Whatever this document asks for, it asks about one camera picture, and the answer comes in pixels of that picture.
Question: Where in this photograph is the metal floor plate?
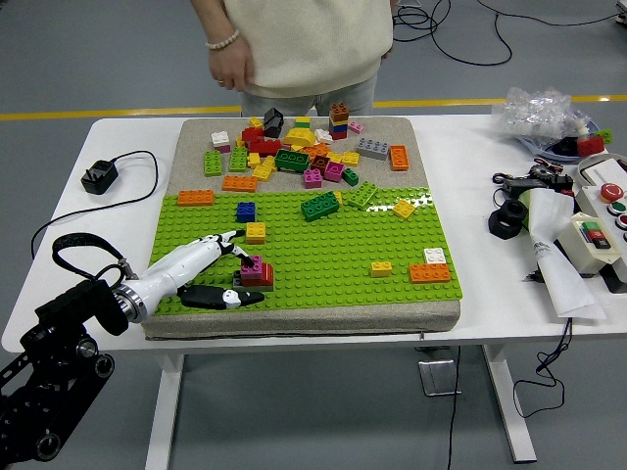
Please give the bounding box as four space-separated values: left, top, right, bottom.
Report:
416 359 462 397

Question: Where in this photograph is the green studded baseplate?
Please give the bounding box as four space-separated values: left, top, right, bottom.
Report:
146 186 464 314

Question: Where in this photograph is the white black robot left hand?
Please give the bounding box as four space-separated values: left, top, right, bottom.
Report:
134 229 265 319

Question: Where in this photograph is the black cable under table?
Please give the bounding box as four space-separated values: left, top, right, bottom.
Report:
446 345 462 470

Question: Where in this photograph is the dark green long brick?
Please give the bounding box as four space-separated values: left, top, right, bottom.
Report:
273 148 312 174
300 191 341 222

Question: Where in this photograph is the person's right hand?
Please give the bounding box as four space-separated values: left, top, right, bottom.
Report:
208 41 256 92

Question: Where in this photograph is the black long floor cable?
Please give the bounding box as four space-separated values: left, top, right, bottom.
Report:
477 0 623 26

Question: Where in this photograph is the black brick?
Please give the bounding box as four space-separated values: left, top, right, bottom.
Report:
263 107 286 139

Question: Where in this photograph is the grey-brown cushion mat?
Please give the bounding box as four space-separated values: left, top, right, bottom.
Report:
136 116 461 342

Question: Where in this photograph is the round black part with wires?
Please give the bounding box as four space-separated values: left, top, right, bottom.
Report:
528 156 572 181

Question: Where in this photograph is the light green plastic part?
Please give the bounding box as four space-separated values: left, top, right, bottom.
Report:
516 189 535 231

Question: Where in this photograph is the red rounded brick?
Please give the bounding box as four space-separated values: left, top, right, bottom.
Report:
241 262 274 288

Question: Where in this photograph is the grey long brick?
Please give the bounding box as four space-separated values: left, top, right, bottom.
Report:
232 270 274 294
355 137 392 162

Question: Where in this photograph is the large black hex nut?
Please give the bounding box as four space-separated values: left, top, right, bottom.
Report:
487 198 529 240

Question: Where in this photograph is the black looped floor cable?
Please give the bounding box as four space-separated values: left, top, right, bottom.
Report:
392 0 514 68

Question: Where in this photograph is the small white switch box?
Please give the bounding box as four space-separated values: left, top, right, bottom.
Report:
555 212 622 275

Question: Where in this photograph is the yellow floor tape line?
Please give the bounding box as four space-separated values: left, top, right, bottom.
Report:
0 95 627 122

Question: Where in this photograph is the black hanging cable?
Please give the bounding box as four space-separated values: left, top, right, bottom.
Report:
512 316 573 419

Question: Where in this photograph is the black power adapter with cable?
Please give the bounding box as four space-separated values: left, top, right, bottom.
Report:
491 170 551 210

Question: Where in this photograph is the white paper bag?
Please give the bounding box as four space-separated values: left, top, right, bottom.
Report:
526 188 608 322

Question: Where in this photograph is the black plug with cord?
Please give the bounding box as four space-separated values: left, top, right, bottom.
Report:
29 149 160 259

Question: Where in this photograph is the white table leg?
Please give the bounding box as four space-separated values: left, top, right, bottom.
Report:
479 344 539 464
144 352 186 470

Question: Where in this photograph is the black servo motor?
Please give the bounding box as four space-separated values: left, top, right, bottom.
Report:
547 171 575 195

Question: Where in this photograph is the beige bead bracelet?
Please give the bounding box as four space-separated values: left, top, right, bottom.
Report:
204 28 241 52

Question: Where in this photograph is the person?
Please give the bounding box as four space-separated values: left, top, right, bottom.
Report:
189 0 395 118

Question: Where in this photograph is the orange long brick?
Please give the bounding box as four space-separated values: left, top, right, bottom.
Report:
388 144 410 172
176 189 216 207
409 263 452 285
221 174 260 193

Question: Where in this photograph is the yellow long brick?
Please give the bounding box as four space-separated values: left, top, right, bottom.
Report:
251 155 277 183

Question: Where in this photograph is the red long brick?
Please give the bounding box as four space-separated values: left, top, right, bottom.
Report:
576 135 606 158
247 138 283 158

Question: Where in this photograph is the yellow curved brick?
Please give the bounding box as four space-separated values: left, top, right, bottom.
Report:
282 126 317 148

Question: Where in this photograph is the clear plastic bag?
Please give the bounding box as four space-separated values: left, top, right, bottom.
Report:
491 85 592 148

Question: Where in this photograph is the white control box with buttons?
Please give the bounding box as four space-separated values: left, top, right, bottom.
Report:
573 181 627 285

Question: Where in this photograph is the light blue bowl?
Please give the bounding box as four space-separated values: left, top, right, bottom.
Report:
516 119 613 161

